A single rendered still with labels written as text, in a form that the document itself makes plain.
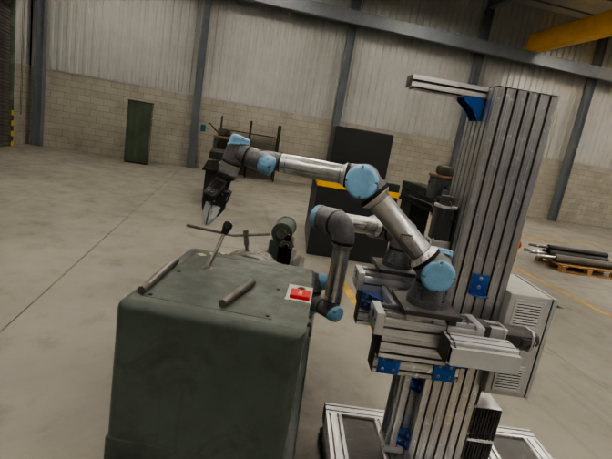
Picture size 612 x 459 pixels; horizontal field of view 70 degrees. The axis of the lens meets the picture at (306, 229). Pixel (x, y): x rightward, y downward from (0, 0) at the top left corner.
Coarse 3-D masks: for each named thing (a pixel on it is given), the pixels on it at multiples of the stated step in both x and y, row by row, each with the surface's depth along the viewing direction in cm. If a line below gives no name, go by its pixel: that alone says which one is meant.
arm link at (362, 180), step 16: (352, 176) 150; (368, 176) 148; (352, 192) 150; (368, 192) 149; (384, 192) 151; (368, 208) 155; (384, 208) 151; (400, 208) 154; (384, 224) 154; (400, 224) 151; (400, 240) 153; (416, 240) 151; (416, 256) 152; (432, 256) 150; (416, 272) 155; (432, 272) 149; (448, 272) 148; (432, 288) 151; (448, 288) 150
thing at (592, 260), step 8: (552, 248) 868; (560, 248) 870; (568, 248) 874; (536, 256) 841; (544, 256) 838; (552, 256) 841; (560, 256) 839; (568, 256) 844; (576, 256) 865; (584, 256) 869; (592, 256) 874; (600, 256) 883; (576, 264) 848; (584, 264) 847; (592, 264) 847; (600, 264) 849; (608, 264) 851
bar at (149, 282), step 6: (174, 258) 139; (168, 264) 132; (174, 264) 136; (162, 270) 127; (168, 270) 131; (156, 276) 122; (162, 276) 126; (144, 282) 115; (150, 282) 117; (138, 288) 113; (144, 288) 113
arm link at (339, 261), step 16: (336, 224) 186; (352, 224) 189; (336, 240) 186; (352, 240) 187; (336, 256) 188; (336, 272) 189; (336, 288) 191; (320, 304) 197; (336, 304) 193; (336, 320) 193
